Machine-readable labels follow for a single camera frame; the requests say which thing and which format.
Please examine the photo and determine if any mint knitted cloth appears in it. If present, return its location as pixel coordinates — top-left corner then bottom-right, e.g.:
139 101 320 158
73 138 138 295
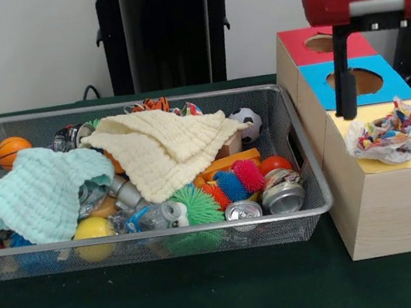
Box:
0 135 125 252

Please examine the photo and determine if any dark green tablecloth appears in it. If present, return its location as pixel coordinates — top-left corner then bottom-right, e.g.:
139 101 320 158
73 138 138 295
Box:
0 48 411 308

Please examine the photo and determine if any black looped cable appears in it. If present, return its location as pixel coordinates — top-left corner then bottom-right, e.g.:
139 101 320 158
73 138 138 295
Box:
80 83 100 102

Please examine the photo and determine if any silver mesh bin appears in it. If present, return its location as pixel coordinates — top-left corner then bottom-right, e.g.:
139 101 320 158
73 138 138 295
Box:
0 69 340 291

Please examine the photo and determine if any colourful patterned white cloth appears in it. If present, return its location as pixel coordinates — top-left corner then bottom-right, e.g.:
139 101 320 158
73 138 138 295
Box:
339 93 411 172

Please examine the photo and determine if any green spiky ball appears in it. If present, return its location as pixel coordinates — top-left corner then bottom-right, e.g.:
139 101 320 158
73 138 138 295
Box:
158 181 232 259

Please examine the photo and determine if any small orange basketball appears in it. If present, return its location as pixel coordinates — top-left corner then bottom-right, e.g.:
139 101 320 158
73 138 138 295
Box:
0 134 36 173

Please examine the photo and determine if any small soccer ball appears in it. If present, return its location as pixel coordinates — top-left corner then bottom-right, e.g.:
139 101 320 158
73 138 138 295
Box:
228 105 266 147

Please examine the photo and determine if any cream knitted cloth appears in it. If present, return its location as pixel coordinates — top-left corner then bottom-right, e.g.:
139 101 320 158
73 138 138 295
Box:
77 94 261 215

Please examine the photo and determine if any wooden box with three holes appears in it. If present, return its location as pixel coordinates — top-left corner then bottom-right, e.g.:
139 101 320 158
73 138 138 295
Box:
269 11 411 269

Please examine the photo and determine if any crushed silver can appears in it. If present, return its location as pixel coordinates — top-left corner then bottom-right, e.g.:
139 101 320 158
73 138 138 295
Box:
256 164 309 218

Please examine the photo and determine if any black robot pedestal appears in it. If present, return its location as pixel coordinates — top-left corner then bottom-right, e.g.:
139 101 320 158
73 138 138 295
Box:
81 0 259 102

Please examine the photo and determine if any pink blue red spiky toy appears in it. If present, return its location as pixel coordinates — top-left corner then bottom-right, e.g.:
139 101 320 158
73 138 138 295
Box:
197 155 269 214

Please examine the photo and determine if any orange toy block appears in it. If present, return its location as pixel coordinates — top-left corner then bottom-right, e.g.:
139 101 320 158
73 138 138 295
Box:
189 146 265 188

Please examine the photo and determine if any red ball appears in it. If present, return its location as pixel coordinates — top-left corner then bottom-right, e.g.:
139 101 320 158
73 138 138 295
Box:
256 153 294 178

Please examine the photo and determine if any yellow ball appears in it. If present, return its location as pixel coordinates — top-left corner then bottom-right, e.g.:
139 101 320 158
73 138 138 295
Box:
70 214 120 266

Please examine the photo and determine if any tiger striped toy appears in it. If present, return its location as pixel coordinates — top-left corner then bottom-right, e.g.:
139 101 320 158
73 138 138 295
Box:
129 95 172 119

